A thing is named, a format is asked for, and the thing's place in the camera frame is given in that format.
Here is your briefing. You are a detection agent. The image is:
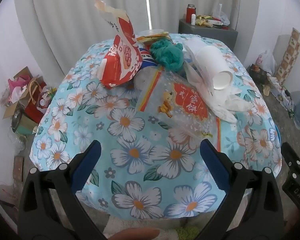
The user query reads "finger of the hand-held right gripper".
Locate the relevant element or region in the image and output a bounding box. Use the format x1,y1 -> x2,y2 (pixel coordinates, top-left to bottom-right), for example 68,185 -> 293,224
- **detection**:
281,142 -> 300,180

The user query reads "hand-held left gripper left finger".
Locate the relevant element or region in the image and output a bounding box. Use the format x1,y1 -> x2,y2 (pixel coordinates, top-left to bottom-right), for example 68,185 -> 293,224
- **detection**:
17,139 -> 108,240

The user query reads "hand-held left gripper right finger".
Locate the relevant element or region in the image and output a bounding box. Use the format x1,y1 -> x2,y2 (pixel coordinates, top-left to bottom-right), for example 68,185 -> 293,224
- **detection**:
195,139 -> 284,240

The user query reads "white plastic bag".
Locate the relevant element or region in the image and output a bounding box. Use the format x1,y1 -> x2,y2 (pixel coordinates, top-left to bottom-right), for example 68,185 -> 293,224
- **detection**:
182,37 -> 251,123

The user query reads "clear zip bag red label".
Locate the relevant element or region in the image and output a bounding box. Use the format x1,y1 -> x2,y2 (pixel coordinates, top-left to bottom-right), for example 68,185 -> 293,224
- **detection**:
134,68 -> 222,153

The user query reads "red and white snack bag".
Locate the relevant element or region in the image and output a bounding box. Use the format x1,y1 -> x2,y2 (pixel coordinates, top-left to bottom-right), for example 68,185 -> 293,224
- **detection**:
94,0 -> 143,89

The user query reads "teal cloth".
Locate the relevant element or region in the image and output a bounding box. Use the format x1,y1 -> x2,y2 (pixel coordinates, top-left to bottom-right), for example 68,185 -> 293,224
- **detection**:
149,40 -> 184,73

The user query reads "floral light blue tablecloth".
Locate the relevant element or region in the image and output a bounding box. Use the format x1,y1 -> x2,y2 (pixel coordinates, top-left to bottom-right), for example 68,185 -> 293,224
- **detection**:
30,33 -> 283,219

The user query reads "red brick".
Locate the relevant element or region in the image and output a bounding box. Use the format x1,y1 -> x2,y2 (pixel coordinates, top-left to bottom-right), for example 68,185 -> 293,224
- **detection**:
13,156 -> 25,182

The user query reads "green box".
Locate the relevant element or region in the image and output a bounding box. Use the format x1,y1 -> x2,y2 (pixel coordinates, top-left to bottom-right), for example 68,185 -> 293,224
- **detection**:
15,119 -> 39,136

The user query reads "white printed flat box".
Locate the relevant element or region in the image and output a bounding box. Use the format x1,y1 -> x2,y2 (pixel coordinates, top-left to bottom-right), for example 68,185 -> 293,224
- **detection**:
267,76 -> 292,101

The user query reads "red gift bag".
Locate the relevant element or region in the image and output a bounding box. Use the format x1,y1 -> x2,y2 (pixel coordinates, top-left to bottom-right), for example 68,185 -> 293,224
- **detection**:
24,80 -> 49,124

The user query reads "steel pot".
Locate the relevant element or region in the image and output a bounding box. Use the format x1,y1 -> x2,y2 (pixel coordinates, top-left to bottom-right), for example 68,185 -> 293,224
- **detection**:
11,107 -> 24,133

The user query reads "brown cardboard box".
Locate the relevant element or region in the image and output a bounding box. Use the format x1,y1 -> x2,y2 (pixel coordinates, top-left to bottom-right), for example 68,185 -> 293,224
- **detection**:
2,66 -> 40,120

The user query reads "white printed shopping bag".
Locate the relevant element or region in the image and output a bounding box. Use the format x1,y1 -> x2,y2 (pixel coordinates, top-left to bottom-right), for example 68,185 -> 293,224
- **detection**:
256,49 -> 278,76

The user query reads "white paper cup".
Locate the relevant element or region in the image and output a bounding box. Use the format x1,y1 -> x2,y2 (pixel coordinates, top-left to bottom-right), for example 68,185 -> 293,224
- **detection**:
195,45 -> 233,90

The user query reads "pink tissue paper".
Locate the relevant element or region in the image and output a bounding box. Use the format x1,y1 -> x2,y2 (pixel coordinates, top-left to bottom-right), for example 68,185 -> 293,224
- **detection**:
7,76 -> 31,101

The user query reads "patterned wrapping paper roll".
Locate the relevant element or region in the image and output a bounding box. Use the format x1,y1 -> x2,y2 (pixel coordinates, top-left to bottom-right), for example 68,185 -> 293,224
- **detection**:
274,27 -> 300,86

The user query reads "white packet blue red print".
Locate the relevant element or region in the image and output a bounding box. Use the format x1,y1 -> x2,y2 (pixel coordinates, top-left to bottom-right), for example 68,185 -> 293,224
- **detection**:
139,48 -> 157,68

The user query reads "grey cabinet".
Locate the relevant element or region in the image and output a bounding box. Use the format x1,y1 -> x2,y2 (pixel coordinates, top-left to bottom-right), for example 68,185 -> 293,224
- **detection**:
178,19 -> 238,48

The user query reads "yellow flat packet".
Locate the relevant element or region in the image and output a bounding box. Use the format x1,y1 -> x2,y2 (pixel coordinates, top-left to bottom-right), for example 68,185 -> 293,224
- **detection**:
136,31 -> 170,43

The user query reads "pile of yellow packets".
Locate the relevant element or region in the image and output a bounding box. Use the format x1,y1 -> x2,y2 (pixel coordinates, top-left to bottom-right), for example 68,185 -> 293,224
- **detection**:
196,14 -> 213,27

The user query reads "white curtain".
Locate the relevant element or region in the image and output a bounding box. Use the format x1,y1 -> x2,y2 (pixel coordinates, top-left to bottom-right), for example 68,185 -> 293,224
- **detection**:
14,0 -> 260,77

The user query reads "clear plastic bag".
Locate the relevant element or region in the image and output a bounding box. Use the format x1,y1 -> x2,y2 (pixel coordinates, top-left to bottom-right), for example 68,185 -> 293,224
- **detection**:
212,4 -> 230,27

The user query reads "red thermos flask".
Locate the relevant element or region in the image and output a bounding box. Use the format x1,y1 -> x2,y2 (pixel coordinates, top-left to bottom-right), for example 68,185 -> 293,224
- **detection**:
186,4 -> 196,23

